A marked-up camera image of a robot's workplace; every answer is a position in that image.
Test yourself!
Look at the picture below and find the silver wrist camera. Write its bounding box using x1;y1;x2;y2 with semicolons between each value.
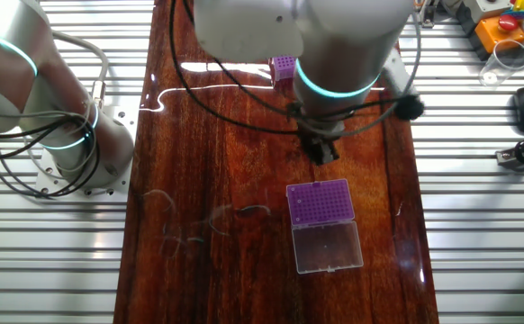
381;47;419;98

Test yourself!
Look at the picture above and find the clear plastic cup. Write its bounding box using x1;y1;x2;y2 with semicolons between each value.
478;39;524;87

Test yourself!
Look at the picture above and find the silver bracket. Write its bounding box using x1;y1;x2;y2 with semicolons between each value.
417;0;441;29

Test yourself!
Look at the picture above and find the flat purple pipette tip holder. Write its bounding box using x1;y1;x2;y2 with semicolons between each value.
285;178;365;275

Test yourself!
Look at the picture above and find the grey hose with metal connector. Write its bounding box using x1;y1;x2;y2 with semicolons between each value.
52;31;111;112

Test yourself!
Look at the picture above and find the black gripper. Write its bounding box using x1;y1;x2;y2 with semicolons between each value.
298;130;344;167

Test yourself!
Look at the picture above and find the grey button box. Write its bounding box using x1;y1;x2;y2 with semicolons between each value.
462;0;514;24

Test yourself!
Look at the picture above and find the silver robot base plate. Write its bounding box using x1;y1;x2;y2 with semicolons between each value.
34;105;140;199

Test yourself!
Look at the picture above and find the tall purple pipette tip box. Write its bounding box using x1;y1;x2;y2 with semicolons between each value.
268;54;297;83

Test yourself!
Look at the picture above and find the black round cable plug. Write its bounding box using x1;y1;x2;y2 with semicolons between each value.
394;94;426;122

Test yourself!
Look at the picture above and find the orange emergency stop box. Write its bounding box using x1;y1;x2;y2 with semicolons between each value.
474;13;524;55

